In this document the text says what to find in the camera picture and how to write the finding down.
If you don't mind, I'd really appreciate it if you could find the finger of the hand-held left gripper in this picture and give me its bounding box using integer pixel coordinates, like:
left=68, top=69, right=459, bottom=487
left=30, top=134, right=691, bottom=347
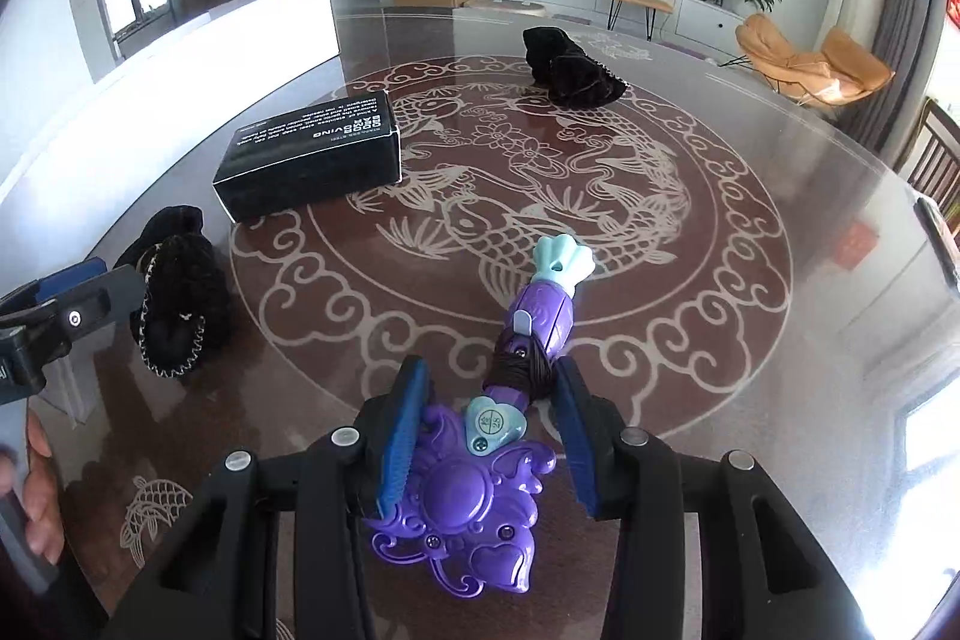
left=0, top=259, right=107, bottom=315
left=0, top=269, right=145, bottom=356

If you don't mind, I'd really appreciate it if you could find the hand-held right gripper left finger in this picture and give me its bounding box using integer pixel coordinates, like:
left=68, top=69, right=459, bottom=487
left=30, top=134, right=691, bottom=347
left=101, top=355, right=432, bottom=640

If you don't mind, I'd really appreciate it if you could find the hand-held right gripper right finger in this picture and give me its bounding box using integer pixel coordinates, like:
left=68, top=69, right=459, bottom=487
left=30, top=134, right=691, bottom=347
left=553, top=356, right=852, bottom=640

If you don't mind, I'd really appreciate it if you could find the purple toy wand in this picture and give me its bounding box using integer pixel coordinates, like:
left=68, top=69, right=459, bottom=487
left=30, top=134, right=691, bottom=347
left=362, top=235, right=601, bottom=603

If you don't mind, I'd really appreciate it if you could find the dark brown hair tie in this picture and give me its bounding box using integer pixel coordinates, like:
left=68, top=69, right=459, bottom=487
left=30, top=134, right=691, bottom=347
left=491, top=344, right=560, bottom=397

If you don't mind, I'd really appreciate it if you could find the brown patterned glass desktop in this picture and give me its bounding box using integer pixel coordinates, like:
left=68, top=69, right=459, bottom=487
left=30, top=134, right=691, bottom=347
left=0, top=6, right=960, bottom=640

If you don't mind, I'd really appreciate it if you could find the person's left hand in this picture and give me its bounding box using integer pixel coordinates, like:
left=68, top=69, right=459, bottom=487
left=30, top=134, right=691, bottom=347
left=0, top=415, right=67, bottom=566

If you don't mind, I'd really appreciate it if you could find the black cardboard box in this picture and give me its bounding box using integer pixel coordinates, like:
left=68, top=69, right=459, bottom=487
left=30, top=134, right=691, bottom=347
left=211, top=89, right=404, bottom=225

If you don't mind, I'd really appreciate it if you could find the black velvet scrunchie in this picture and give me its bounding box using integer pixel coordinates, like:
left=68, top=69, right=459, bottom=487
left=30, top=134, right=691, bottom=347
left=523, top=26, right=628, bottom=109

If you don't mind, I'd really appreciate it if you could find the black remote control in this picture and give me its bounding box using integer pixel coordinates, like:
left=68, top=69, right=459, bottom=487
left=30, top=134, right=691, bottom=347
left=913, top=196, right=960, bottom=296

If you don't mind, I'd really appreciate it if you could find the orange lounge chair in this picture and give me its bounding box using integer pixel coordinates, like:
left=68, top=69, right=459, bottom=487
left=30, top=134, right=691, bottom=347
left=724, top=12, right=897, bottom=109

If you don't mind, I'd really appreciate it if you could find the wooden dining chair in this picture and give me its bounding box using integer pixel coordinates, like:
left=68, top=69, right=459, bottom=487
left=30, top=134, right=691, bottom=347
left=892, top=96, right=960, bottom=236

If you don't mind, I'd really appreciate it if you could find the grey curtain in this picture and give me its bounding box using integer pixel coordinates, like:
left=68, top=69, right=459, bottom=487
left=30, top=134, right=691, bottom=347
left=870, top=0, right=953, bottom=161

